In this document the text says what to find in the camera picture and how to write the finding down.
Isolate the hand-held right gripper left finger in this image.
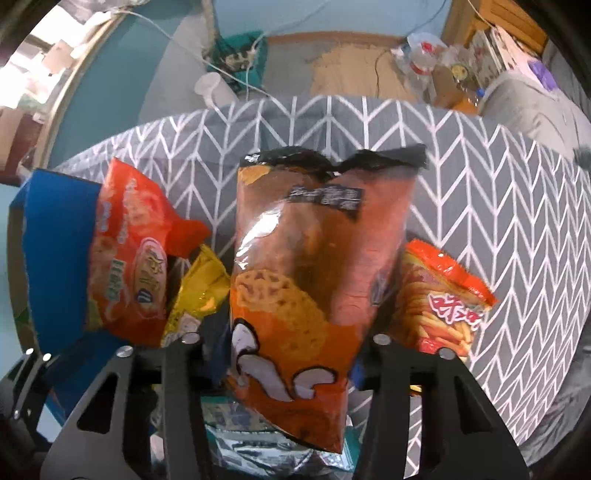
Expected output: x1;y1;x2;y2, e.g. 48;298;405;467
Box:
39;332;232;480

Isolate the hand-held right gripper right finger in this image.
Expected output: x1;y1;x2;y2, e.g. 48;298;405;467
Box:
353;335;532;480

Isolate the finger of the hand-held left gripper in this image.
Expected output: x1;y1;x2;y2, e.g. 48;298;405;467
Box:
7;346;63;421

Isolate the yellow biscuit pack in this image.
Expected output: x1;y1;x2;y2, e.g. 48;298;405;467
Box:
161;244;232;347

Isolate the orange biscuit pack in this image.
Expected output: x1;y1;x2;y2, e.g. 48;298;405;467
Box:
88;157;211;347

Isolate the orange black-topped chip bag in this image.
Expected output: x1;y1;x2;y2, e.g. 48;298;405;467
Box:
229;144;428;455

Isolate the blue-edged cardboard box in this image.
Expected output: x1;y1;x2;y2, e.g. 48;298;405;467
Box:
7;168;222;409

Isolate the teal snack packet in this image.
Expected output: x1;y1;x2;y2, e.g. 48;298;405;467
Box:
202;399;365;467

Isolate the small orange fries packet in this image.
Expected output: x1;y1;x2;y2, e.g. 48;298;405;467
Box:
388;239;499;361

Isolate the silver foil snack packet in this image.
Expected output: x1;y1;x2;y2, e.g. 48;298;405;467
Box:
205;425;356;472

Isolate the grey herringbone tablecloth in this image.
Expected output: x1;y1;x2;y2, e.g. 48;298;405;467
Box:
51;95;591;455

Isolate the orange juice bottle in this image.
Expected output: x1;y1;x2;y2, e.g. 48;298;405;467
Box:
455;85;485;114

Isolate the small brown cardboard box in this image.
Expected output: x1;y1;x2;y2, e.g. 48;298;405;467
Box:
431;69;462;109

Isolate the clear plastic bag of bottles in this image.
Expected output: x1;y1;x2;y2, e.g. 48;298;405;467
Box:
392;32;462;88

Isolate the white power strip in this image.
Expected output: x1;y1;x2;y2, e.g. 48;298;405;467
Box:
222;48;259;65

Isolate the purple packet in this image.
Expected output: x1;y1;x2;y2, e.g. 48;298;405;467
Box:
529;60;555;90

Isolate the teal plastic crate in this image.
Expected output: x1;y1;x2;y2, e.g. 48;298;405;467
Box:
215;31;269;88

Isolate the floral printed box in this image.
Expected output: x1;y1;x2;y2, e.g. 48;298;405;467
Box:
471;25;541;75

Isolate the wooden headboard shelf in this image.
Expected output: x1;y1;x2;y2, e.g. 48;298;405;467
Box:
441;0;550;47

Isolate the thin black cable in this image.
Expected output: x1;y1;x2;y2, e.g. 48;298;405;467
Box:
373;46;393;97

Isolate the long white cable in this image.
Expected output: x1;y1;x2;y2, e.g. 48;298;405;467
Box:
259;0;335;47

